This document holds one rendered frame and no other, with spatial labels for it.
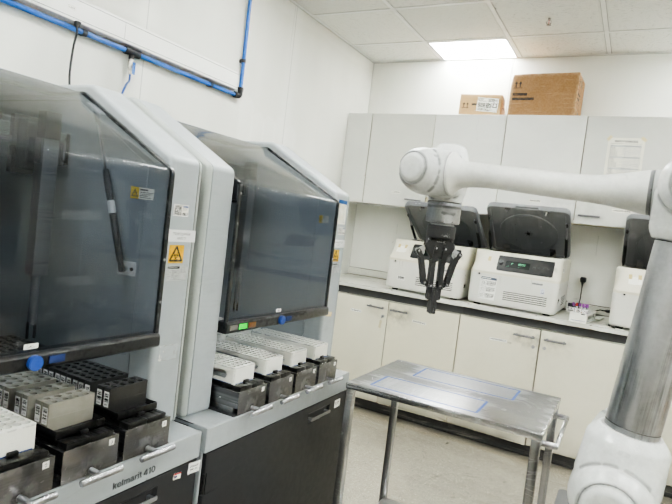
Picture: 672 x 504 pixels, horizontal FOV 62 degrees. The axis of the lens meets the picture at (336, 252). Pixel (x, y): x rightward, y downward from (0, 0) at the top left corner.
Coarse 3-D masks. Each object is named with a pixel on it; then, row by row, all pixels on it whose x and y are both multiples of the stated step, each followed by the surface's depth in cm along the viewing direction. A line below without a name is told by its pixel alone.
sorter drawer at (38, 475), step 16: (0, 464) 100; (16, 464) 102; (32, 464) 104; (48, 464) 107; (0, 480) 99; (16, 480) 102; (32, 480) 105; (48, 480) 108; (0, 496) 99; (16, 496) 102; (32, 496) 105; (48, 496) 103
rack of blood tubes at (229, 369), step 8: (216, 352) 177; (216, 360) 168; (224, 360) 170; (232, 360) 170; (240, 360) 171; (216, 368) 177; (224, 368) 163; (232, 368) 162; (240, 368) 164; (248, 368) 167; (216, 376) 165; (224, 376) 172; (232, 376) 162; (240, 376) 164; (248, 376) 168; (232, 384) 162
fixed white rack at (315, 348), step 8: (264, 328) 223; (264, 336) 213; (272, 336) 211; (280, 336) 212; (288, 336) 214; (296, 336) 216; (296, 344) 206; (304, 344) 204; (312, 344) 205; (320, 344) 206; (312, 352) 202; (320, 352) 206
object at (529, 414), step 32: (352, 384) 176; (384, 384) 180; (416, 384) 184; (448, 384) 189; (480, 384) 194; (352, 416) 179; (480, 416) 159; (512, 416) 162; (544, 416) 166; (384, 480) 216; (544, 480) 189
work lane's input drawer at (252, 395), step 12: (216, 384) 164; (228, 384) 162; (240, 384) 163; (252, 384) 165; (264, 384) 169; (216, 396) 163; (228, 396) 161; (240, 396) 159; (252, 396) 165; (264, 396) 170; (240, 408) 160; (252, 408) 164; (264, 408) 164
